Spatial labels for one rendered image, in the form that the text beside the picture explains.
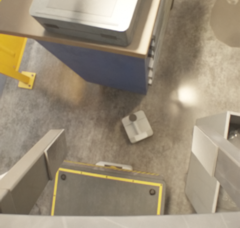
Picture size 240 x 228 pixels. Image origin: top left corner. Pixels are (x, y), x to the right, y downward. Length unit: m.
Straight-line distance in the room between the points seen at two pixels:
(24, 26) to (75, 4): 0.21
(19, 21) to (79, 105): 0.98
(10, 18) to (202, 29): 1.37
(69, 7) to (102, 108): 1.04
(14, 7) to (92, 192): 0.98
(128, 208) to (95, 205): 0.20
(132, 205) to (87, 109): 0.79
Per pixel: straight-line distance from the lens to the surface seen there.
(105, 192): 1.12
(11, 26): 0.64
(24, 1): 0.67
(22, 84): 1.81
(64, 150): 0.17
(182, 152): 1.38
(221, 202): 1.24
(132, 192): 1.09
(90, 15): 0.43
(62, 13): 0.47
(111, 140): 1.38
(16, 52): 1.68
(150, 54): 0.70
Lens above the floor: 1.35
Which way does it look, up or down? 78 degrees down
